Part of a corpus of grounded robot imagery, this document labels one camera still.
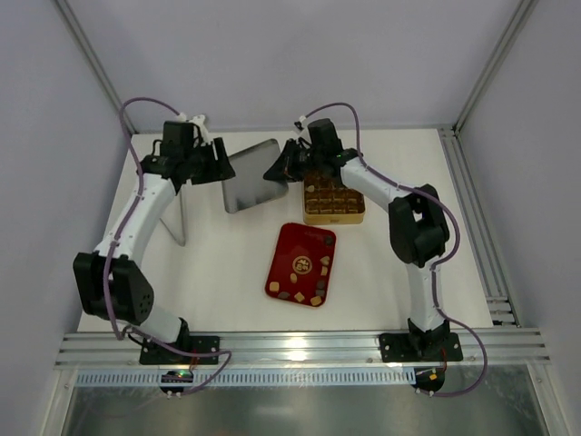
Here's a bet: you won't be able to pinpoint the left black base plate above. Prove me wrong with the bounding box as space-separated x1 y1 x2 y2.
139 335 221 365

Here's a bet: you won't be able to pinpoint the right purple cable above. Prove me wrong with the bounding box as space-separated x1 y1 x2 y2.
297 103 489 399

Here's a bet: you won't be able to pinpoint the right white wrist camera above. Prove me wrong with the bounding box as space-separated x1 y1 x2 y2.
293 115 311 143

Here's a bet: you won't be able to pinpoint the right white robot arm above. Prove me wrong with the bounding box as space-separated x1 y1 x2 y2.
263 118 451 362

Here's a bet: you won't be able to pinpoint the gold chocolate box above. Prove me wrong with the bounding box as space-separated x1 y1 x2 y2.
302 172 366 226

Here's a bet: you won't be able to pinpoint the purple cable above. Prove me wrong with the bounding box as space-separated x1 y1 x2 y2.
297 103 489 399
103 96 232 394

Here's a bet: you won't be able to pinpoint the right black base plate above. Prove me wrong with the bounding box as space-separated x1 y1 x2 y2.
379 333 464 363

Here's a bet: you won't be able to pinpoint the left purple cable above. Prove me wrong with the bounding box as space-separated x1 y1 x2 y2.
103 96 232 394

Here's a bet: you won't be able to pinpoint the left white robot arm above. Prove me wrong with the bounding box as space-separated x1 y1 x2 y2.
73 114 235 355

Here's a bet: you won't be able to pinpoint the silver tin lid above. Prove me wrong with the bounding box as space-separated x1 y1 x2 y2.
222 138 289 213

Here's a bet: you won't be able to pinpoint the red tray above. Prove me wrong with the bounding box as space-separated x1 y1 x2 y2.
264 223 337 308

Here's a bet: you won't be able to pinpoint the aluminium front rail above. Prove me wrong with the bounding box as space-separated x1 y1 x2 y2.
54 328 550 389

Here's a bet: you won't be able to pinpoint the metal tongs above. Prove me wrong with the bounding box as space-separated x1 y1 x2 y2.
160 191 188 247

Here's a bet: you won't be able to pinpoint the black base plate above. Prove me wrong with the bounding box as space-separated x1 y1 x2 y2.
139 335 221 365
379 333 464 363

